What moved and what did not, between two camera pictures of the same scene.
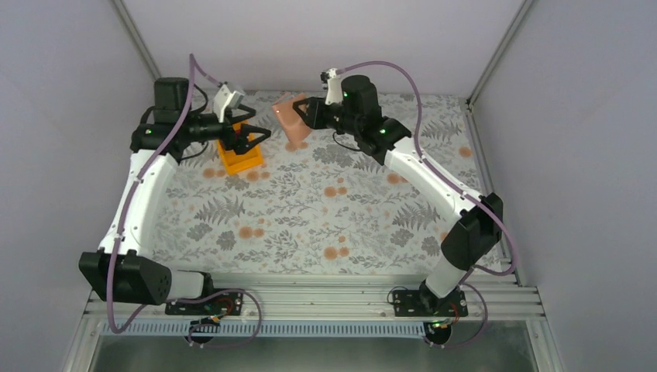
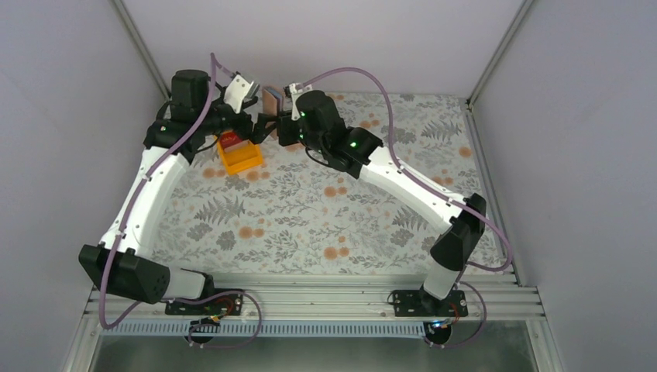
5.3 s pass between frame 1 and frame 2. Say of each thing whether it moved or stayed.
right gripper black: moved
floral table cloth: stayed
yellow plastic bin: stayed
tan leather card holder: moved
